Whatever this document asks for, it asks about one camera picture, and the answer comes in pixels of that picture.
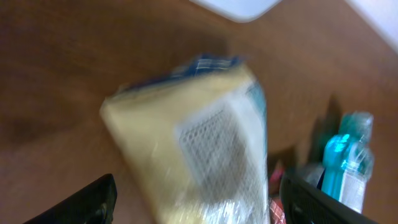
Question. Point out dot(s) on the yellow snack bag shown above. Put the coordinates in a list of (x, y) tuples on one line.
[(197, 142)]

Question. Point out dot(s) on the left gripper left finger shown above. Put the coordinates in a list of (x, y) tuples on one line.
[(93, 204)]

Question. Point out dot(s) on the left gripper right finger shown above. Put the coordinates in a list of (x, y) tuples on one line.
[(304, 204)]

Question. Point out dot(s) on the dark red snack packet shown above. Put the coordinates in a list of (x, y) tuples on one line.
[(277, 214)]

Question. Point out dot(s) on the teal mouthwash bottle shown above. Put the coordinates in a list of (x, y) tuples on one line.
[(348, 160)]

